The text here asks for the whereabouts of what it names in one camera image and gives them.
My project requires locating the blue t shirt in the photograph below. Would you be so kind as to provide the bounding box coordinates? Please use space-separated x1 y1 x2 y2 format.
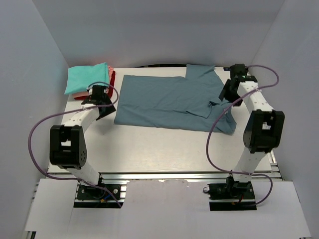
114 65 236 135

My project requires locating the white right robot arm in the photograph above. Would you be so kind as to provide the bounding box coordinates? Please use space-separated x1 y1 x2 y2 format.
219 64 285 199

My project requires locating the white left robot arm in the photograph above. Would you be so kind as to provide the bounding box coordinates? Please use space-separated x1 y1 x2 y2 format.
49 84 116 199

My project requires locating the red folded t shirt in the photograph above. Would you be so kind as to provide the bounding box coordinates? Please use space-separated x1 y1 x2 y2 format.
72 70 116 100

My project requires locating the teal folded t shirt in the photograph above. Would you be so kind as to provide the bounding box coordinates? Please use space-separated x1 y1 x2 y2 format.
64 63 109 95

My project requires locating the pink folded t shirt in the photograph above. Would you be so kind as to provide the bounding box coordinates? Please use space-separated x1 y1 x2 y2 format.
71 66 116 100

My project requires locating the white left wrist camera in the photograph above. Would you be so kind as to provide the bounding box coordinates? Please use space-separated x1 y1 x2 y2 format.
87 87 93 95

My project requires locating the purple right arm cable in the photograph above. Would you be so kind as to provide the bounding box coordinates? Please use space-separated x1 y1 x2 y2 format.
205 65 280 206

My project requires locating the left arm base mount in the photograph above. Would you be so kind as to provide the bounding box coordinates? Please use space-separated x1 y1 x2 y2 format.
73 179 128 209

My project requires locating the aluminium table frame rail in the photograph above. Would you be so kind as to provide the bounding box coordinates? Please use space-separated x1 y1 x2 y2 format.
240 66 282 179

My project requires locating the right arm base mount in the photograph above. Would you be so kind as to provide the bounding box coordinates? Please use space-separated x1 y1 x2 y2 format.
203 182 257 212

